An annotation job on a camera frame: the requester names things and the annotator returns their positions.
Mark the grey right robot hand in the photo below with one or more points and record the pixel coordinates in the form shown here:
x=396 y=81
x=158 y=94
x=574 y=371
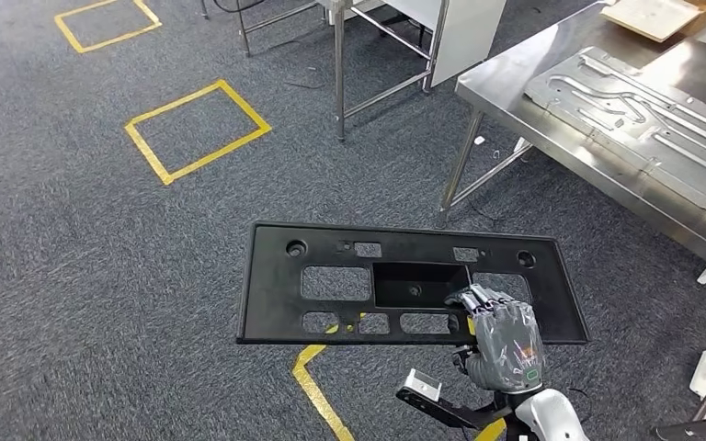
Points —
x=505 y=347

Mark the black plastic plate frame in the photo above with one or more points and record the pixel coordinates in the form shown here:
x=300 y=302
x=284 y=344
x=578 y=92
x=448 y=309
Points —
x=268 y=292

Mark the stainless steel workbench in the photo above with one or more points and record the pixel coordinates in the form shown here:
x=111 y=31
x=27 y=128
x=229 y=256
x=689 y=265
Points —
x=511 y=79

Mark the stamped aluminium panel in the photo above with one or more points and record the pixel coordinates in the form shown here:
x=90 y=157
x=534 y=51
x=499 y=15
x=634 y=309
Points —
x=663 y=152

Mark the steel side table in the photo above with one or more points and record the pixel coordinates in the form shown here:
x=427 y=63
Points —
x=340 y=73

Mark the black camera bracket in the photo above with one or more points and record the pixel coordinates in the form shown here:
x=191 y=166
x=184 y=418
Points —
x=444 y=414

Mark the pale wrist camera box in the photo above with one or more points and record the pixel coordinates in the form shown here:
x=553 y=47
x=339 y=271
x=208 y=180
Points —
x=421 y=384

